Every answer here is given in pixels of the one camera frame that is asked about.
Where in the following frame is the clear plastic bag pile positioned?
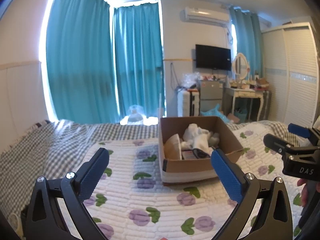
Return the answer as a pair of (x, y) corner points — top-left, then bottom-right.
(181, 72), (201, 89)

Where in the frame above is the white louvred wardrobe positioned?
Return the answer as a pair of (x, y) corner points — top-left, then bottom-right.
(262, 22), (319, 126)

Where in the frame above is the floral white quilt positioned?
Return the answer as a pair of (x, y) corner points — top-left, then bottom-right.
(71, 121), (302, 239)

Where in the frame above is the teal curtain middle panel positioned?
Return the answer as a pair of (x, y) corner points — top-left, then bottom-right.
(113, 3), (164, 118)

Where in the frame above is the teal curtain left panel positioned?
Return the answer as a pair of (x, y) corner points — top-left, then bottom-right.
(46, 0), (119, 124)

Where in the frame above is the brown cardboard box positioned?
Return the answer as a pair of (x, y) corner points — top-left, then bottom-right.
(158, 116), (243, 184)

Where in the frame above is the white suitcase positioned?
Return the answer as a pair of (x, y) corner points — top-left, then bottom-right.
(177, 89), (200, 117)

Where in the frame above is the white packet blue label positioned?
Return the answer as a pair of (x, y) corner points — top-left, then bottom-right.
(181, 148), (210, 160)

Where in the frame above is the silver mini fridge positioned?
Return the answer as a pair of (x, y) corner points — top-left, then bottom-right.
(199, 80), (223, 112)

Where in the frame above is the roll of tape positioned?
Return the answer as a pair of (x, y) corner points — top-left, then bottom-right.
(8, 213), (23, 237)

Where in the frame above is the white face mask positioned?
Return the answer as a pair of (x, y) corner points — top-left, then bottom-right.
(164, 134), (182, 160)

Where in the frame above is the black wall television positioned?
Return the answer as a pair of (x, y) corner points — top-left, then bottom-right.
(195, 44), (232, 71)

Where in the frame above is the teal curtain right window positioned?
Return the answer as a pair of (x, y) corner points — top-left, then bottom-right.
(229, 7), (263, 77)

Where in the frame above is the person's hand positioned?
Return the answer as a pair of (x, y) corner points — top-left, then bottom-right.
(297, 179), (308, 207)

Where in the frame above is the teal laundry basket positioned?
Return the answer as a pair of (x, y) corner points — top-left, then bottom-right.
(234, 109), (247, 123)

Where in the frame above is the oval white vanity mirror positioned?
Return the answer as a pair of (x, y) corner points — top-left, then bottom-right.
(232, 53), (250, 80)

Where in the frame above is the white wall air conditioner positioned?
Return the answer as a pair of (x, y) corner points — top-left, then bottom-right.
(184, 7), (230, 26)

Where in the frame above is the blue plastic bag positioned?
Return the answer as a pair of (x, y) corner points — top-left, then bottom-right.
(200, 104), (231, 124)

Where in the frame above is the teal curtain panel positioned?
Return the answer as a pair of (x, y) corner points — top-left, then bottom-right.
(113, 3), (164, 118)
(46, 0), (119, 124)

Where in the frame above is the white towel green band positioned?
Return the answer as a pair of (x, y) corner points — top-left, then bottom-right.
(181, 124), (213, 155)

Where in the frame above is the white dressing table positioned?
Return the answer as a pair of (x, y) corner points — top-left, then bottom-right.
(223, 86), (266, 122)

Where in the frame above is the grey checked bed sheet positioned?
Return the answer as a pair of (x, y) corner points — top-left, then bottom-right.
(0, 118), (301, 221)

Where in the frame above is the large clear water bottle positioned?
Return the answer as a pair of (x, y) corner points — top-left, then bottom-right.
(127, 105), (144, 125)

